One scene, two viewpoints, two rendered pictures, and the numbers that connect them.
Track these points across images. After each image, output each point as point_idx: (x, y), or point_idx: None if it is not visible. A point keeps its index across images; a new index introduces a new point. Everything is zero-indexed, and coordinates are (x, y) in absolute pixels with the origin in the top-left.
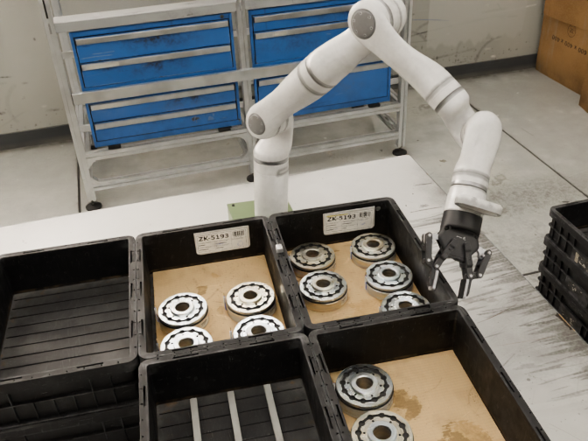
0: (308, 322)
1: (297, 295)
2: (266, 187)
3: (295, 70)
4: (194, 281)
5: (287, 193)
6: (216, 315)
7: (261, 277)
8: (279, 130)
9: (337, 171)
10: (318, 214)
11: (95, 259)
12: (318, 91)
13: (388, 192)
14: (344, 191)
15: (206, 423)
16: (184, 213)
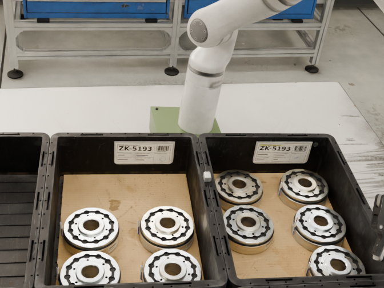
0: (233, 275)
1: (223, 238)
2: (196, 98)
3: None
4: (107, 192)
5: (216, 107)
6: (127, 238)
7: (180, 200)
8: (222, 42)
9: (264, 88)
10: (251, 141)
11: (3, 152)
12: (276, 7)
13: (314, 118)
14: (270, 110)
15: None
16: (104, 106)
